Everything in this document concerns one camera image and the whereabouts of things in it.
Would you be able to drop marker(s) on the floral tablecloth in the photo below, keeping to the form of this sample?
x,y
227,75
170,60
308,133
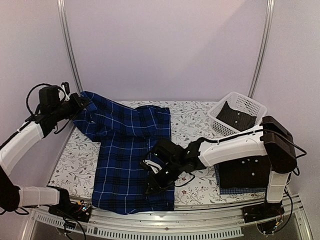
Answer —
x,y
76,167

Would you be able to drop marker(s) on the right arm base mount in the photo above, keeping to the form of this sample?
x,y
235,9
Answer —
x,y
271,215

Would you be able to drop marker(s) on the aluminium post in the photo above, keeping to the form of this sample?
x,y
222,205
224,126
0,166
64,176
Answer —
x,y
263,47
63,18

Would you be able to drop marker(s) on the folded blue checked shirt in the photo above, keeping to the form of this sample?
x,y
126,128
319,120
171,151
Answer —
x,y
235,190

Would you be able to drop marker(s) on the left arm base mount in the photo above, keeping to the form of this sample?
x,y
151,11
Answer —
x,y
78,210

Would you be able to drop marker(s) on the aluminium front rail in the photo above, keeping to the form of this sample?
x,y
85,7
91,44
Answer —
x,y
194,222

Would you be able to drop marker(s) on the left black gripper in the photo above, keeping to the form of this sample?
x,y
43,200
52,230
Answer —
x,y
79,106

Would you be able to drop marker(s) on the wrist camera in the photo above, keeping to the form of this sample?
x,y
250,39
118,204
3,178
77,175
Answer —
x,y
64,92
150,166

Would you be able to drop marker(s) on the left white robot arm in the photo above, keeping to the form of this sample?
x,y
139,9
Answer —
x,y
56,104

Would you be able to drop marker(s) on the right aluminium post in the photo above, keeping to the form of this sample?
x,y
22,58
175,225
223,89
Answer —
x,y
263,47

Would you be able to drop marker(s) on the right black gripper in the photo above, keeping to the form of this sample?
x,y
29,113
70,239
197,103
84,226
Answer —
x,y
156,183

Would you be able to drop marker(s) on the black shirt in basket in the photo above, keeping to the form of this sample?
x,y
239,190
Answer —
x,y
236,119

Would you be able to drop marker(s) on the white plastic basket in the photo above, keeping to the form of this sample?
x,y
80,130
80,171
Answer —
x,y
239,102

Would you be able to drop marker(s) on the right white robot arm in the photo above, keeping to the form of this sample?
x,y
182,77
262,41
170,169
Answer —
x,y
267,139

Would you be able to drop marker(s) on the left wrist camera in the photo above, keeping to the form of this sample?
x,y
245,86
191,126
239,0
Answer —
x,y
64,92

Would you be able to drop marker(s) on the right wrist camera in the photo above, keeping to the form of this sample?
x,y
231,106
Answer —
x,y
150,166

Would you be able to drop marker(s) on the left aluminium post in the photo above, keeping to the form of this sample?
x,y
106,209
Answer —
x,y
63,18

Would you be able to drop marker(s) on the folded black shirt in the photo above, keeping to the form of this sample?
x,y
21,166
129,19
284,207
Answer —
x,y
248,172

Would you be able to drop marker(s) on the blue plaid long sleeve shirt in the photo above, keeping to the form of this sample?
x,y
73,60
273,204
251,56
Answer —
x,y
126,136

